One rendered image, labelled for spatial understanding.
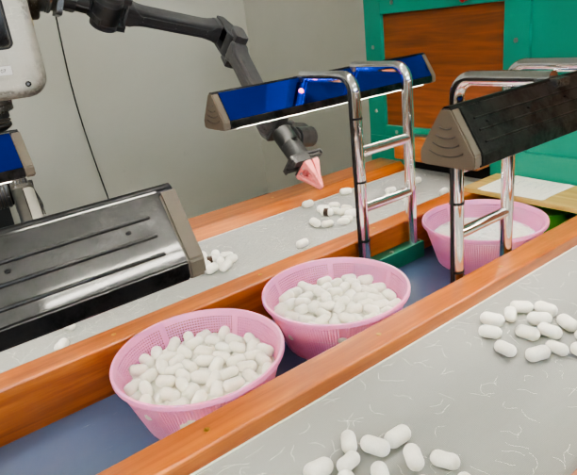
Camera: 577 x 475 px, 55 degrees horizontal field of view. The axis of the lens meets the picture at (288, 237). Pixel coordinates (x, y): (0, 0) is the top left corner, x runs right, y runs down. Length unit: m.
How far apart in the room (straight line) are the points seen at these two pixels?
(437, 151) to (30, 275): 0.48
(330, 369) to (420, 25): 1.18
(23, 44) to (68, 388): 0.93
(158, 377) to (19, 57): 0.98
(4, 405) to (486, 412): 0.69
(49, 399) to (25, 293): 0.57
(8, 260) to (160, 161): 3.05
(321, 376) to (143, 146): 2.73
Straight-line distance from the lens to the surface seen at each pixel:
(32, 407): 0.98
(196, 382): 0.88
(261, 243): 1.32
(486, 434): 0.74
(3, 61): 1.60
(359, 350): 0.84
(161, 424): 0.83
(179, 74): 3.49
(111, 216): 0.44
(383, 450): 0.69
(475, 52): 1.63
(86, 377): 0.98
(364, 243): 1.19
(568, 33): 1.49
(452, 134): 0.68
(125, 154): 3.35
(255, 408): 0.75
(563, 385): 0.84
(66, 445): 0.94
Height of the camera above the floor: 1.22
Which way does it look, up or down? 21 degrees down
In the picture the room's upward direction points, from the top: 7 degrees counter-clockwise
